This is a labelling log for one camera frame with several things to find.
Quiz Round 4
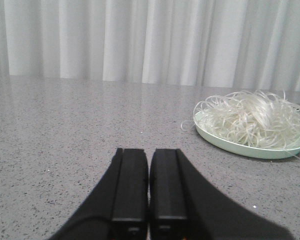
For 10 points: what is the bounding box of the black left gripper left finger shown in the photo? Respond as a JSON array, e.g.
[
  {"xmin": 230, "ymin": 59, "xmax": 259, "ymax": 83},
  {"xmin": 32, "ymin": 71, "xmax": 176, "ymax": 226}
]
[{"xmin": 51, "ymin": 148, "xmax": 148, "ymax": 240}]

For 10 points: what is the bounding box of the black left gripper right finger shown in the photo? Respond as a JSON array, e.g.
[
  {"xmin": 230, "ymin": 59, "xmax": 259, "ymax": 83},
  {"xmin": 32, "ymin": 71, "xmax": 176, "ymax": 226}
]
[{"xmin": 149, "ymin": 149, "xmax": 294, "ymax": 240}]

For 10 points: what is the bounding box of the white vermicelli noodle bundle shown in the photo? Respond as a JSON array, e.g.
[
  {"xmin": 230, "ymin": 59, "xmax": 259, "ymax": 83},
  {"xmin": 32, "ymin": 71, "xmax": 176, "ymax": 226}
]
[{"xmin": 192, "ymin": 90, "xmax": 300, "ymax": 150}]

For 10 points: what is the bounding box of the pale green round plate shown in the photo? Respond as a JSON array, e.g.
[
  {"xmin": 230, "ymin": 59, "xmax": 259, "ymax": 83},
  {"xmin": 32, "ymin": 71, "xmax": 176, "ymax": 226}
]
[{"xmin": 193, "ymin": 112, "xmax": 300, "ymax": 160}]

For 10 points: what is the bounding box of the white pleated curtain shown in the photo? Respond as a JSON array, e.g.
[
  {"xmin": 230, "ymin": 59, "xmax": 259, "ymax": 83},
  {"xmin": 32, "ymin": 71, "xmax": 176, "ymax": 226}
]
[{"xmin": 0, "ymin": 0, "xmax": 300, "ymax": 91}]

